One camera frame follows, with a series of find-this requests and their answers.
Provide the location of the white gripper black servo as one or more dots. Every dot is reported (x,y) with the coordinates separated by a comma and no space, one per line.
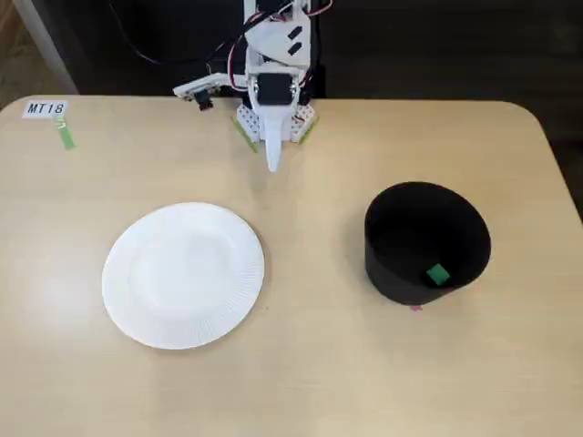
(271,93)

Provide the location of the small green cube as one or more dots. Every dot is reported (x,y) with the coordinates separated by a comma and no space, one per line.
(437,274)

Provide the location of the white brick robot base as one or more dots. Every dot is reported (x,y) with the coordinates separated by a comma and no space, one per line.
(248,120)

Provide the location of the black round pot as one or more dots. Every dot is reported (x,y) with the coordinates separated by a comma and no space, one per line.
(391,273)

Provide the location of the white paper plate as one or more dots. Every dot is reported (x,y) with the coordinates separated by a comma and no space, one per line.
(182,277)

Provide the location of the green tape strip with writing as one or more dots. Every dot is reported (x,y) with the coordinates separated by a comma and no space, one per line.
(66,134)

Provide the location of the small pink tape piece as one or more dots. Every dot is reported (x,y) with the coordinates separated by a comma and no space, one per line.
(416,308)

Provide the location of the white MT18 label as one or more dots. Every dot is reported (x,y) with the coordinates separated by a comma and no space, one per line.
(44,109)

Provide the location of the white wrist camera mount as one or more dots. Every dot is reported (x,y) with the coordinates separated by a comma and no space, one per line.
(200,86)

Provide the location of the white metal post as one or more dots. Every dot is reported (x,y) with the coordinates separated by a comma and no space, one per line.
(48,45)

